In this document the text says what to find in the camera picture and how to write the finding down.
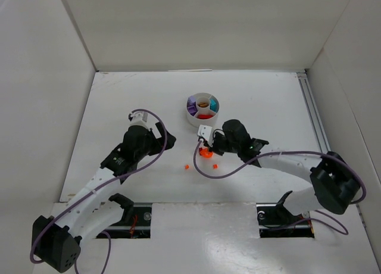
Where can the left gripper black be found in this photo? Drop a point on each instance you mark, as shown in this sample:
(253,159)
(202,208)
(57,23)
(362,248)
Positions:
(161,139)

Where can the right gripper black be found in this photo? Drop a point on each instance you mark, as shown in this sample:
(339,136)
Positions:
(215,145)

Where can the orange round lego piece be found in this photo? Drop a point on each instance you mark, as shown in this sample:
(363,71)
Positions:
(204,152)

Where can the teal lego brick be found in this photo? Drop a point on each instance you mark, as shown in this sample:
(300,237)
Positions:
(214,105)

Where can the red lego brick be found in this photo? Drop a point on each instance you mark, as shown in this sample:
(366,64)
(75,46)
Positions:
(205,116)

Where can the purple rounded lego piece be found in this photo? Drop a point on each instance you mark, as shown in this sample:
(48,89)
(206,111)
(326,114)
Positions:
(192,110)

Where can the brown lego plate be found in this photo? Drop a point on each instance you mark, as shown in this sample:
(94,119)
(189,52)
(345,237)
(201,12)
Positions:
(203,104)

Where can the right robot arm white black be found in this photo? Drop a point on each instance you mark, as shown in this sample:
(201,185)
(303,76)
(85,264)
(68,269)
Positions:
(332,186)

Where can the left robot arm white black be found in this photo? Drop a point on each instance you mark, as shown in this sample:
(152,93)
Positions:
(58,240)

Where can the white round divided container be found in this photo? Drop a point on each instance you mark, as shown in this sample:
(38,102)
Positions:
(193,120)

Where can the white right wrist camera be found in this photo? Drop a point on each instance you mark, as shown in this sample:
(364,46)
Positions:
(205,134)

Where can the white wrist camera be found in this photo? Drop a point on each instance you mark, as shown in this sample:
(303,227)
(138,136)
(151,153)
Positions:
(139,118)
(205,134)

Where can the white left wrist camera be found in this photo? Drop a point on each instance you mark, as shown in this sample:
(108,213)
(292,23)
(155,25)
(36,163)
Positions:
(139,118)

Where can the aluminium rail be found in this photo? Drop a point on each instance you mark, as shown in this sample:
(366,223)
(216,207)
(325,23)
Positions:
(313,113)

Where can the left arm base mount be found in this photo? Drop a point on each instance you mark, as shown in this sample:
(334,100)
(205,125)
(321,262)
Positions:
(135,222)

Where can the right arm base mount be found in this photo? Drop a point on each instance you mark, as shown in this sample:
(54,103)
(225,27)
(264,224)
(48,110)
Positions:
(275,221)

